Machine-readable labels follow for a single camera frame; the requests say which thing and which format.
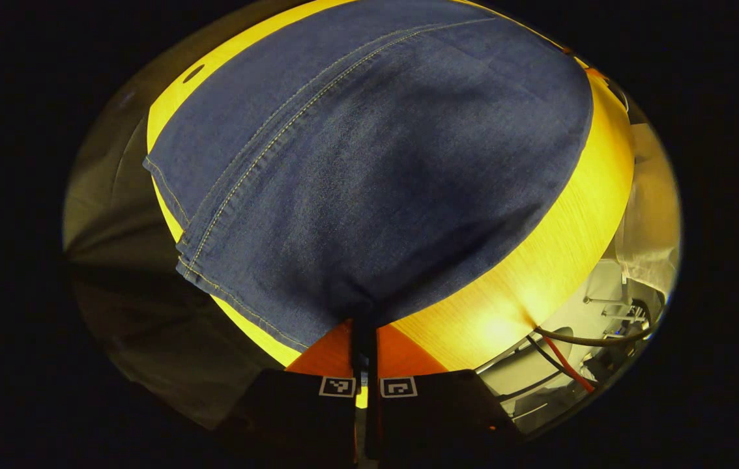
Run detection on black backdrop cloth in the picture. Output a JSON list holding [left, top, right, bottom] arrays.
[[63, 85, 285, 431]]

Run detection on blue denim jeans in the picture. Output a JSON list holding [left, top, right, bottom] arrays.
[[143, 0, 595, 352]]

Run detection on white cloth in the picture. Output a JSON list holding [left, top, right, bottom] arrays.
[[614, 124, 682, 297]]

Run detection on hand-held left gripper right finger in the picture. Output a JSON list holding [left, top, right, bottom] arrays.
[[367, 322, 528, 469]]

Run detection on black cable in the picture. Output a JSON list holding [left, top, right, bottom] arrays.
[[531, 313, 660, 348]]

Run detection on red cable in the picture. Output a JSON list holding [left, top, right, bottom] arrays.
[[542, 335, 598, 393]]

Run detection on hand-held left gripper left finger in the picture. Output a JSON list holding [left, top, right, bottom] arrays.
[[213, 318, 368, 469]]

